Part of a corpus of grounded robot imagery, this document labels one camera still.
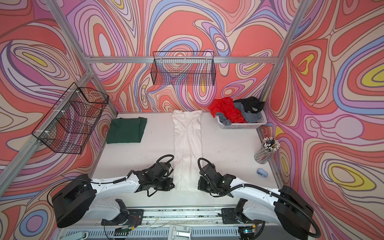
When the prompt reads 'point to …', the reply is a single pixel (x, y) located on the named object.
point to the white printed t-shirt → (188, 173)
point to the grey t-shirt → (249, 117)
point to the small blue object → (261, 172)
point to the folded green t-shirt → (123, 130)
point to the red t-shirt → (225, 105)
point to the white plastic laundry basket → (262, 121)
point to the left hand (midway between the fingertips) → (176, 186)
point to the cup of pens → (270, 145)
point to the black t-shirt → (251, 104)
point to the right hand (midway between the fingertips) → (200, 188)
